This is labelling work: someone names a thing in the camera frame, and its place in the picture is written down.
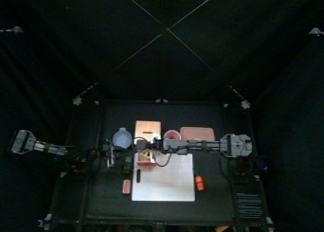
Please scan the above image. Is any red plastic cup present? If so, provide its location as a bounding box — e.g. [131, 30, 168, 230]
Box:
[163, 130, 183, 142]

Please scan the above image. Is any thin diagonal frame cord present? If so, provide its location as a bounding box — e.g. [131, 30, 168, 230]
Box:
[118, 0, 250, 105]
[79, 0, 223, 97]

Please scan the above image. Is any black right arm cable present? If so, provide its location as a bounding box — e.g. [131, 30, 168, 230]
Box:
[150, 146, 174, 168]

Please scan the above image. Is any pink red toy block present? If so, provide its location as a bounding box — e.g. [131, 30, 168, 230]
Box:
[122, 178, 132, 195]

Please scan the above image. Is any wooden drawer box red front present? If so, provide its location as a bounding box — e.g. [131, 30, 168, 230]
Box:
[134, 120, 163, 167]

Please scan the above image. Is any white plastic cutting board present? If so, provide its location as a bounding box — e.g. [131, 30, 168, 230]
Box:
[130, 152, 197, 203]

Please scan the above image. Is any green striped toy block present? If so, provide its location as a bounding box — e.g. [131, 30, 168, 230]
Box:
[122, 155, 134, 174]

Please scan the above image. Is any white text label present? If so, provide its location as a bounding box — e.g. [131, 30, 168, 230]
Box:
[235, 192, 263, 222]

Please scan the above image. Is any silver frame clamp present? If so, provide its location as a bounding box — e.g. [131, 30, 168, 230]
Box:
[308, 27, 324, 37]
[0, 26, 24, 35]

